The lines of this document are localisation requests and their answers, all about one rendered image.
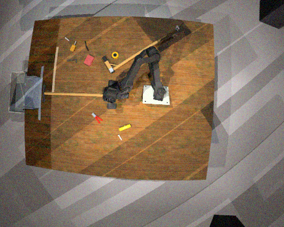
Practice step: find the red rectangular block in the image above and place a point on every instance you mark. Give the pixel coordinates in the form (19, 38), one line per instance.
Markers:
(89, 59)

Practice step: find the yellow ring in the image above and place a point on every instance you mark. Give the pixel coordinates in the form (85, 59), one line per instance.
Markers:
(115, 55)

